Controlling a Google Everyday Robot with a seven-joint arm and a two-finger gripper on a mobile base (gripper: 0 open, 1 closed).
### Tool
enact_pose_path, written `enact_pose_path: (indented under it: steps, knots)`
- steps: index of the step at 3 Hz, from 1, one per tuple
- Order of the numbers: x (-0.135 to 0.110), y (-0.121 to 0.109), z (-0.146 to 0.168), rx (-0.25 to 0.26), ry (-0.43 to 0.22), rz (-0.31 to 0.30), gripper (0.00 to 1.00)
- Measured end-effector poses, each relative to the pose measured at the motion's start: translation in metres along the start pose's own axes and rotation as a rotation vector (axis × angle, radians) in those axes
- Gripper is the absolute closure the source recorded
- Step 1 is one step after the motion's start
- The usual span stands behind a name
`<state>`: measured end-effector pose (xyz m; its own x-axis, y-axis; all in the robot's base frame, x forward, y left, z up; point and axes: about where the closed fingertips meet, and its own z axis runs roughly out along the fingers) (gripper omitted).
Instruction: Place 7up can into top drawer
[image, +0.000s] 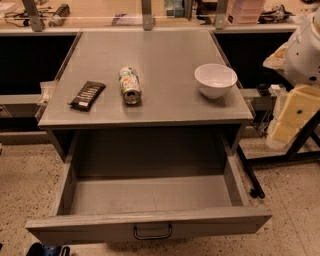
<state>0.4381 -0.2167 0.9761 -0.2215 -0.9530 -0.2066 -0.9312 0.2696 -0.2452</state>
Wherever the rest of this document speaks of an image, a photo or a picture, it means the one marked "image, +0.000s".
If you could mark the blue object at floor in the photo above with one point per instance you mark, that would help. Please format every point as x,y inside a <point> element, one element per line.
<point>38,249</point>

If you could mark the grey open top drawer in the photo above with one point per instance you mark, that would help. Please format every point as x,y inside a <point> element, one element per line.
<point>115,179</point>

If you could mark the black metal drawer handle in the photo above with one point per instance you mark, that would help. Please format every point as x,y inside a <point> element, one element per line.
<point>152,231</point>

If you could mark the grey cabinet with top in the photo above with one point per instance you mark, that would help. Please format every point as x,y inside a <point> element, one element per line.
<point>165,61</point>

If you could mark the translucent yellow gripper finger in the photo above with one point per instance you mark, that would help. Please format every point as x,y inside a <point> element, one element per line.
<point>292,111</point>

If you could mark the grey metal upright post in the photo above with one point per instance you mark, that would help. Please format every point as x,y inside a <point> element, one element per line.
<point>35,20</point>

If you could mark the grey metal right post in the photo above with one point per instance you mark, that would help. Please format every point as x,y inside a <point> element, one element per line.
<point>220,16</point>

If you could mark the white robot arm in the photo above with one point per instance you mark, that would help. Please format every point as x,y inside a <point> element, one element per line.
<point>302,68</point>

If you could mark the black snack bar wrapper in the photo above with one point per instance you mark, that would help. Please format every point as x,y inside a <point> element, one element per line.
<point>87,96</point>

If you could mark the grey metal centre post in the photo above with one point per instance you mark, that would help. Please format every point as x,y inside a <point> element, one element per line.
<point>147,15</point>

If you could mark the pink plastic container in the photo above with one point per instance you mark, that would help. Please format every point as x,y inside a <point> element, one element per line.
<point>244,11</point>

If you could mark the white ceramic bowl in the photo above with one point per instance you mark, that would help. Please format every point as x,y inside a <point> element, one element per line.
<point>215,80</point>

